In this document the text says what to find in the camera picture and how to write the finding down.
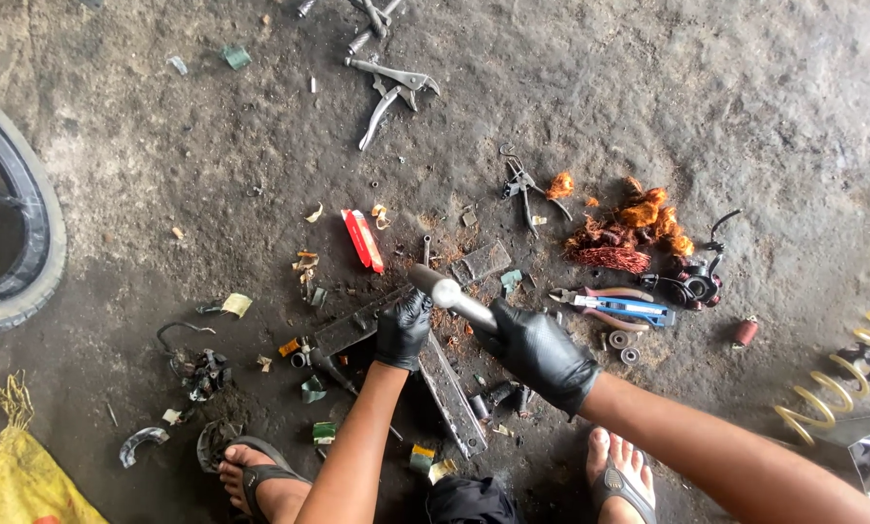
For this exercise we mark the person's right hand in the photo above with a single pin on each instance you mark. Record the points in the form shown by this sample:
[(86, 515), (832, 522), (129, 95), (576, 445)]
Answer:
[(544, 360)]

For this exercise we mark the person's left hand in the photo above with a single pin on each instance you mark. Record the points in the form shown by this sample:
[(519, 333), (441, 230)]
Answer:
[(402, 331)]

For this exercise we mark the person's left fingers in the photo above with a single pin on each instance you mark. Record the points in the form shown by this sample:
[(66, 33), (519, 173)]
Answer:
[(408, 306)]

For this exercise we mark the person's right fingers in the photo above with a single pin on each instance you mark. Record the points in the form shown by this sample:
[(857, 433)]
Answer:
[(499, 320)]

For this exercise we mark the steel hammer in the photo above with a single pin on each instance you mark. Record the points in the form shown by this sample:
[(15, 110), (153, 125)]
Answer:
[(446, 292)]

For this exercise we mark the dark slotted metal bar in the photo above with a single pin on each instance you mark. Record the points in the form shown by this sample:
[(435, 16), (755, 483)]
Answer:
[(348, 329)]

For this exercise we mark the flat grey metal plate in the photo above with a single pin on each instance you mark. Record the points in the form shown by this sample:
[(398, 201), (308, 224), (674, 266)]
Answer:
[(481, 263)]

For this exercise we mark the small black cylinders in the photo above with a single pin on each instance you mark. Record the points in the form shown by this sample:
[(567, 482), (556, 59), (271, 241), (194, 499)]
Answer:
[(499, 399)]

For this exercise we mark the red and white packet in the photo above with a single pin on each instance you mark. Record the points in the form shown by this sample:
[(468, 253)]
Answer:
[(362, 240)]

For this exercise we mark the grey slotted metal bar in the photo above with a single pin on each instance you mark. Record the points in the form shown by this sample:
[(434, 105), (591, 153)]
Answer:
[(451, 397)]

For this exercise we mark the black screwdriver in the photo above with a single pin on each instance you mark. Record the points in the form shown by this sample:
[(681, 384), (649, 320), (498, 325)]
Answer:
[(340, 375)]

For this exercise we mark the small steel bearing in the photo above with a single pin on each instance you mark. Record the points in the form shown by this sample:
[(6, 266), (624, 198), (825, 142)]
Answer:
[(619, 339), (630, 356)]

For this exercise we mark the blue utility knife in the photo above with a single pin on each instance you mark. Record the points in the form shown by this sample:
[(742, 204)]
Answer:
[(628, 307)]

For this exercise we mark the black circlip pliers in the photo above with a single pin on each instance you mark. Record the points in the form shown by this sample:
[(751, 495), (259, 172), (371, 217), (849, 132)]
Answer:
[(524, 191)]

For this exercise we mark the yellow paper scrap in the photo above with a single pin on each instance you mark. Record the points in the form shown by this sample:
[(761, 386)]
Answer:
[(237, 303)]

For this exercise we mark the person's black shorts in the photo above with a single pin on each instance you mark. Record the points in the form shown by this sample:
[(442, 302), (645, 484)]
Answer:
[(470, 502)]

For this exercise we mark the person's right foot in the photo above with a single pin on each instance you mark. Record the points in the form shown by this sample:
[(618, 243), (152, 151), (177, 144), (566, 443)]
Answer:
[(620, 466)]

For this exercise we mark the person's foot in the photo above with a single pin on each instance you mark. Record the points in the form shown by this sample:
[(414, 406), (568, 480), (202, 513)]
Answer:
[(260, 484), (620, 466)]

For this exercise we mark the black right sandal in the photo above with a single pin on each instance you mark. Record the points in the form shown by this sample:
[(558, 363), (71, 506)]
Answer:
[(619, 486)]

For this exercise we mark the black sandal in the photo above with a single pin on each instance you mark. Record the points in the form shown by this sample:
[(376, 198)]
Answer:
[(260, 473), (619, 486)]

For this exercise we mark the steel locking pliers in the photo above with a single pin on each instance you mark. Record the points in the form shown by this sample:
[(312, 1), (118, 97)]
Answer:
[(393, 93)]

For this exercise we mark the black left sandal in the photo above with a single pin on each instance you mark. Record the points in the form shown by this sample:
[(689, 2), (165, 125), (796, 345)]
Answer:
[(260, 473)]

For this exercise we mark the person's left foot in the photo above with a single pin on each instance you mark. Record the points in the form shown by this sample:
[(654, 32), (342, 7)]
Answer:
[(260, 484)]

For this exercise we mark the black round housing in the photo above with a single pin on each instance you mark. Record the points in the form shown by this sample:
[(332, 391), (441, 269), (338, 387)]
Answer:
[(215, 442)]

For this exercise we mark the red-brown cylinder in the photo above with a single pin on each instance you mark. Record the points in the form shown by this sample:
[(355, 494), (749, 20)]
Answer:
[(745, 332)]

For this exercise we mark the steel tools with sockets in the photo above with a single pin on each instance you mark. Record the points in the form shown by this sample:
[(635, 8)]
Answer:
[(368, 25)]

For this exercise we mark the curved grey metal piece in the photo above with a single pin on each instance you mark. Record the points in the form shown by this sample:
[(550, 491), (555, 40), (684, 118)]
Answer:
[(141, 442)]

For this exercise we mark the green paper scrap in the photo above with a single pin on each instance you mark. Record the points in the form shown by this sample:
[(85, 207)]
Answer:
[(236, 56)]

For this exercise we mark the yellow coil spring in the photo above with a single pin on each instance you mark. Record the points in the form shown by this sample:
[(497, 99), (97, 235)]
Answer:
[(839, 375)]

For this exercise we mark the chrome metal part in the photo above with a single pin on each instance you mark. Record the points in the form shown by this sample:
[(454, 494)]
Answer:
[(868, 451)]

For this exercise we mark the black motorcycle tyre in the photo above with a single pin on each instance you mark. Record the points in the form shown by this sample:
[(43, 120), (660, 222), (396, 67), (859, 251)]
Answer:
[(24, 218)]

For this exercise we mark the yellow woven sack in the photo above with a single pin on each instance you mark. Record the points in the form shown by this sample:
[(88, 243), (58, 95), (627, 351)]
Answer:
[(20, 480)]

